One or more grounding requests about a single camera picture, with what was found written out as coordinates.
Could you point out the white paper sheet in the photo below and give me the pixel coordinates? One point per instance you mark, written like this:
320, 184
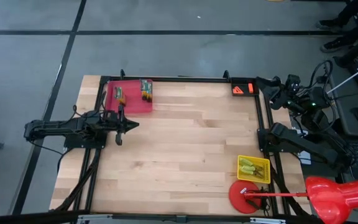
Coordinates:
304, 158

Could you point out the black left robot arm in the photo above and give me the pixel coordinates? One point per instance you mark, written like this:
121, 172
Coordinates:
57, 127

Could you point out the black beam with brackets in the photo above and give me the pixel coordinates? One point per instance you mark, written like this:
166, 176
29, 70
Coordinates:
26, 217

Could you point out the red desk lamp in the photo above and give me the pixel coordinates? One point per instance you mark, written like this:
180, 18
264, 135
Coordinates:
239, 199

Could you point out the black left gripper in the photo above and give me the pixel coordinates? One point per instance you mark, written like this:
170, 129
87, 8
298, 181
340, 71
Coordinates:
113, 121

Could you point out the black plastic basket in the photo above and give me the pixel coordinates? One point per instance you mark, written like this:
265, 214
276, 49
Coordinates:
234, 81

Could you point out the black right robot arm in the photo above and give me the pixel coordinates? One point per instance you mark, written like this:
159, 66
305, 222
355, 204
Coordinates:
309, 146

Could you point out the yellow plastic basket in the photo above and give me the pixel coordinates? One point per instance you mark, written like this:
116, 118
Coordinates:
264, 160

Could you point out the person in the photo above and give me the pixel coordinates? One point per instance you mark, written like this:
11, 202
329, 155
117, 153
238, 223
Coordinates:
331, 46

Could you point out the black stand leg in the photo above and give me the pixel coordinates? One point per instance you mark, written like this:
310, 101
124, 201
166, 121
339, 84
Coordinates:
356, 51

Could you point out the pink plastic tray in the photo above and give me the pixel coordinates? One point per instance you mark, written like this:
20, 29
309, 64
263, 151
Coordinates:
134, 102

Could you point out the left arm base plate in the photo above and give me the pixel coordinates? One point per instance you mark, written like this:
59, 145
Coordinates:
73, 144

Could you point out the black frame clamp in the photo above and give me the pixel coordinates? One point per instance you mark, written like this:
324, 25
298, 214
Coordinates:
226, 74
122, 72

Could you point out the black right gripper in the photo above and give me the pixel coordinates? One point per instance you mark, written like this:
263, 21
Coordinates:
303, 102

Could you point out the black side table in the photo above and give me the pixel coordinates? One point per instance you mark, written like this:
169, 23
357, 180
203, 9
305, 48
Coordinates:
353, 124

